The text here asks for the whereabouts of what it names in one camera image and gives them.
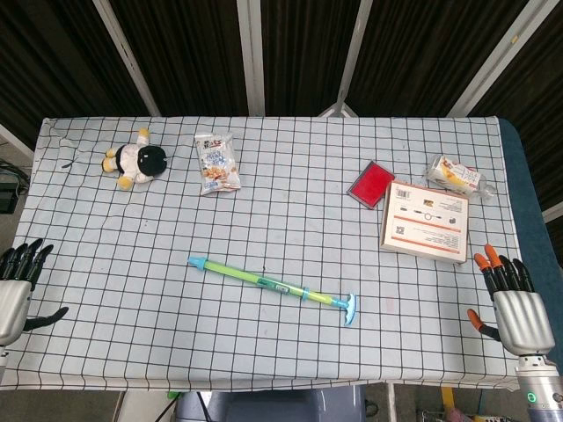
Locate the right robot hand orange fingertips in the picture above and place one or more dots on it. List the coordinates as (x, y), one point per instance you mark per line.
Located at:
(521, 318)

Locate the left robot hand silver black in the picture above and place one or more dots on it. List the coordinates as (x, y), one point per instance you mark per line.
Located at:
(12, 303)

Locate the blue green telescopic stick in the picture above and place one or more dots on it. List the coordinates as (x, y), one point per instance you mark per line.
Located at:
(246, 275)

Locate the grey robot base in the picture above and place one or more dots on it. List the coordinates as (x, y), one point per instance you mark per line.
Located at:
(272, 406)

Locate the black device box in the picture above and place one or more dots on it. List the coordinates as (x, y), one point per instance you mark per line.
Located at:
(8, 195)

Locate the white orange cardboard box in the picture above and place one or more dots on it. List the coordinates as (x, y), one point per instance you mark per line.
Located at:
(424, 224)

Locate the checkered light blue tablecloth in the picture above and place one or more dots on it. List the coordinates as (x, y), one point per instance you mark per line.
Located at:
(176, 329)

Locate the black white plush toy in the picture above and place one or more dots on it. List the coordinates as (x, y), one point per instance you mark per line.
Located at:
(147, 160)

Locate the red ink pad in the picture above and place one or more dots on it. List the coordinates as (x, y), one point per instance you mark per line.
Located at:
(371, 182)

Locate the white snack bag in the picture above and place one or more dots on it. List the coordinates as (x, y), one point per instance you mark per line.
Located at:
(217, 167)

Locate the white partition post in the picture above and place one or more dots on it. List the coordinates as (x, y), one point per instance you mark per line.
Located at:
(250, 57)
(127, 59)
(492, 61)
(354, 53)

